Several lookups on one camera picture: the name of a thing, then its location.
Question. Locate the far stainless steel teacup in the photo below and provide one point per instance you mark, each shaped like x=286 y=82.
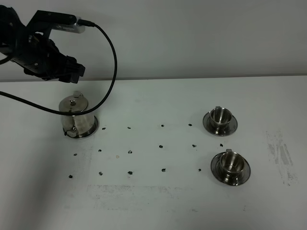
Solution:
x=220 y=116

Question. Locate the stainless steel teacup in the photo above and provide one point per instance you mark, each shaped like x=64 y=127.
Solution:
x=231 y=162
x=220 y=116

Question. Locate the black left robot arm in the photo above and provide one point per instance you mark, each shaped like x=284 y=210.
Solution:
x=11 y=29

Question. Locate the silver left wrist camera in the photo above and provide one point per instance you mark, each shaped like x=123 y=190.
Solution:
x=72 y=28

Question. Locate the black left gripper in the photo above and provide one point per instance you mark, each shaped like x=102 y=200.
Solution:
x=39 y=55

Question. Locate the stainless steel teapot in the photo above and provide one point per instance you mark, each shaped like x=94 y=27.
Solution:
x=74 y=104

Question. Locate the stainless steel saucer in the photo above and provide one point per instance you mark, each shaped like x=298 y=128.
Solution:
x=219 y=131
x=227 y=178

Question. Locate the steel teapot saucer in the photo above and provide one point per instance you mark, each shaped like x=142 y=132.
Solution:
x=80 y=126

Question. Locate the near stainless steel saucer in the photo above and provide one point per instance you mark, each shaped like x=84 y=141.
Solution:
x=227 y=178

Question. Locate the far stainless steel saucer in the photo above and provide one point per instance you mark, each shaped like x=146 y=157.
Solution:
x=219 y=131

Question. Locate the near stainless steel teacup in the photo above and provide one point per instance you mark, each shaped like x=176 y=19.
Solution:
x=231 y=162

